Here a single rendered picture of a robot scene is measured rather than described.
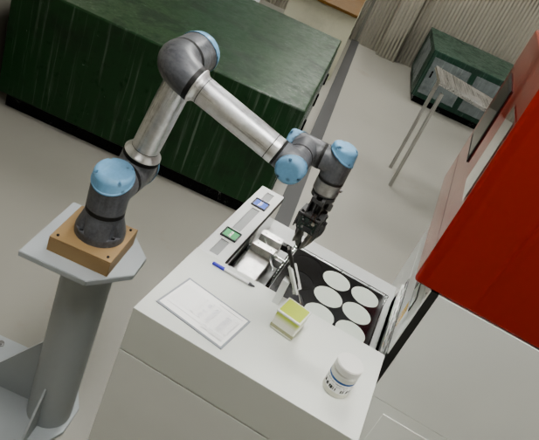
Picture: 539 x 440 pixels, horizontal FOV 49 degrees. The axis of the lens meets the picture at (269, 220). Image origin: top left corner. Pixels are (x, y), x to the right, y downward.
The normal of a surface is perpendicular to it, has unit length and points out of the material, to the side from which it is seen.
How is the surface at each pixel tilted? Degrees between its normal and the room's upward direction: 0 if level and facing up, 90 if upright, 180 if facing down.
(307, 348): 0
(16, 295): 0
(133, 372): 90
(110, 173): 9
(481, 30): 90
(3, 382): 90
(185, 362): 90
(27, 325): 0
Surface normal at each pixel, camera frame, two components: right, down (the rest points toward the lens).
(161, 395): -0.35, 0.39
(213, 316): 0.36, -0.78
